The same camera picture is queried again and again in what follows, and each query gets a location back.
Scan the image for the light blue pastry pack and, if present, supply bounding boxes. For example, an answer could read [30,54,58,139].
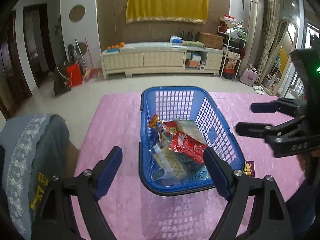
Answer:
[180,154,211,182]

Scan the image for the small red snack pouch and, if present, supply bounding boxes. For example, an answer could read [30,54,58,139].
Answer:
[169,131,208,164]

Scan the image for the green-edged cracker pack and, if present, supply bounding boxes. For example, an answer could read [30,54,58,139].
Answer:
[176,120,207,145]

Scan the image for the blue plastic basket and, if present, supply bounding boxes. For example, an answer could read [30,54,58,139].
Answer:
[139,86,245,196]

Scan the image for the large red yellow snack pouch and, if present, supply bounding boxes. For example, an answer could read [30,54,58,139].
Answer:
[165,121,178,135]

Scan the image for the orange snack bar wrapper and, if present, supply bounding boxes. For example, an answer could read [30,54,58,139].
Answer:
[148,114,170,137]

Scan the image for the white slippers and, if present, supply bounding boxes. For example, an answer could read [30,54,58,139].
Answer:
[253,85,265,95]

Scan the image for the purple yellow snack packet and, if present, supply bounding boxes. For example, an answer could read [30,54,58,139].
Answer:
[243,160,255,177]

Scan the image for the pink tote bag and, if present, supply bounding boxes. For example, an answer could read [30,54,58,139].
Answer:
[239,64,258,87]

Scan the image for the arched standing mirror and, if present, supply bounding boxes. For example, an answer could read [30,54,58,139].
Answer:
[259,18,298,96]

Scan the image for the pink quilted tablecloth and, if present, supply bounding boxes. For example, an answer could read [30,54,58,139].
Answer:
[75,87,304,239]

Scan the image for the white metal shelf rack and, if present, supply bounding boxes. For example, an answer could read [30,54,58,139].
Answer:
[217,15,247,79]

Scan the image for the patterned curtain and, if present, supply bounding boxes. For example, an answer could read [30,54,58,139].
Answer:
[258,0,280,83]

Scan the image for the cardboard box on cabinet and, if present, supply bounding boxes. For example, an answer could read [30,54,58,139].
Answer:
[199,32,224,50]

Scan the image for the silver standing air conditioner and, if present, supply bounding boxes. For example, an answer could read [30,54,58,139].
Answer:
[238,0,264,75]

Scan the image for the green folded cloth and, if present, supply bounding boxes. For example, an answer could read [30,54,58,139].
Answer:
[181,40,206,48]

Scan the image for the tissue box on cabinet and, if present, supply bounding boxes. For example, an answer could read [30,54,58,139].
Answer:
[170,36,183,45]

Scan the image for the black bag on floor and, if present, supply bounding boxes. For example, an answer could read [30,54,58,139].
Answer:
[53,64,71,97]

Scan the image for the cream tv cabinet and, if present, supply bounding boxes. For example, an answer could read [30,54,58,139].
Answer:
[100,42,223,78]

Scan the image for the red bag on floor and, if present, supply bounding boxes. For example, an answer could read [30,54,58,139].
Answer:
[66,61,83,88]

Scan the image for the broom and dustpan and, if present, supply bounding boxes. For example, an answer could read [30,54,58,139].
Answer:
[75,38,99,82]

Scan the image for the yellow cloth covered television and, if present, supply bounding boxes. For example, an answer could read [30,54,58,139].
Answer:
[125,0,209,24]

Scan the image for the oranges on blue plate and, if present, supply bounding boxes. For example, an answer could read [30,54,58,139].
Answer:
[106,42,125,53]

